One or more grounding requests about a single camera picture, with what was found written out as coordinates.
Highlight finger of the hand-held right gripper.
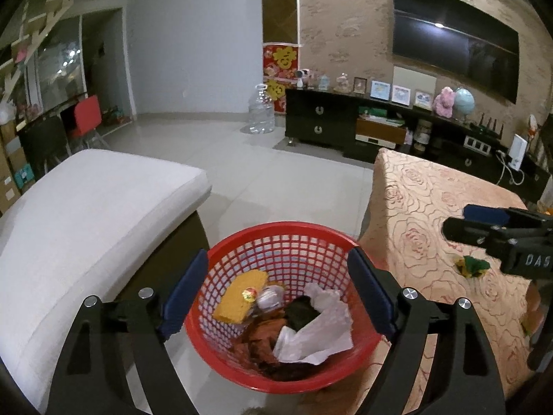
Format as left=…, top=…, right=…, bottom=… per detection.
left=462, top=204, right=541, bottom=228
left=441, top=217, right=510, bottom=247

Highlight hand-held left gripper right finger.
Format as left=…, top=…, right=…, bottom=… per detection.
left=347, top=246, right=506, bottom=415

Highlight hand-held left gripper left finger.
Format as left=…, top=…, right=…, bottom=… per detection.
left=45, top=248, right=210, bottom=415

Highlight yellow ribbed sponge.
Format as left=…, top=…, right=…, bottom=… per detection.
left=213, top=269, right=268, bottom=324

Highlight white paper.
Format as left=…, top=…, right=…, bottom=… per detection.
left=272, top=283, right=354, bottom=365

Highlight black wrapper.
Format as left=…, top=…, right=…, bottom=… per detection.
left=283, top=295, right=322, bottom=333

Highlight pale pink item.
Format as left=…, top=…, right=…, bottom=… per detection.
left=257, top=283, right=286, bottom=312

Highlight red plastic mesh basket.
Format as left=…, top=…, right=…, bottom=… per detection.
left=185, top=221, right=383, bottom=382

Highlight black and orange paper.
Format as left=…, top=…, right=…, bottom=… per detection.
left=259, top=360, right=317, bottom=382

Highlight yellow green crumpled scrap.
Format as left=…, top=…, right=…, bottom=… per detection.
left=451, top=256, right=491, bottom=278

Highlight white socket strip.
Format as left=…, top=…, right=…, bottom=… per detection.
left=464, top=136, right=493, bottom=154

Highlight white upright device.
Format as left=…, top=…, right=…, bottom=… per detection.
left=509, top=134, right=528, bottom=171

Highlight black router with antennas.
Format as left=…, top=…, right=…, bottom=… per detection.
left=469, top=112, right=504, bottom=135

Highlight stacked round tins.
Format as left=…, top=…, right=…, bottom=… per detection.
left=415, top=119, right=433, bottom=152

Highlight pale blue globe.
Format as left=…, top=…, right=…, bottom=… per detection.
left=453, top=87, right=476, bottom=119

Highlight pink plush toy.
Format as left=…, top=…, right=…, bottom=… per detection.
left=433, top=87, right=455, bottom=117

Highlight brown wooden box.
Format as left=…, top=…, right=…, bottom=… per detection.
left=355, top=117, right=407, bottom=148

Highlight green flat package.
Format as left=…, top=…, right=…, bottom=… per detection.
left=358, top=106, right=404, bottom=124

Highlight dark television cabinet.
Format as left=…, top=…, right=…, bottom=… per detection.
left=285, top=89, right=551, bottom=202

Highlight large clear water bottle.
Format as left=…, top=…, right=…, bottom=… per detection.
left=247, top=84, right=276, bottom=135

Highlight red chair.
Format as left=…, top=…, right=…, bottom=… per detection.
left=73, top=95, right=104, bottom=139

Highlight black chair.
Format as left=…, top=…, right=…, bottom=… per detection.
left=19, top=114, right=72, bottom=169

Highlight stack of cardboard boxes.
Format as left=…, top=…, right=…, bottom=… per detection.
left=0, top=117, right=33, bottom=212

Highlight white cable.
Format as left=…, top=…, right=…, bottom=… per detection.
left=495, top=151, right=525, bottom=186

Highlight beige wall panel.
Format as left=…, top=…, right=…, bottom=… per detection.
left=394, top=65, right=438, bottom=104

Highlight wall mounted black television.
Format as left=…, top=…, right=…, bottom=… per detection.
left=391, top=0, right=519, bottom=105

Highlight red festive wall poster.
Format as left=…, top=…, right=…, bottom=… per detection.
left=263, top=43, right=301, bottom=115

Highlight white zigzag wall shelf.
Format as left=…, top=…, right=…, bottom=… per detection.
left=0, top=0, right=83, bottom=91

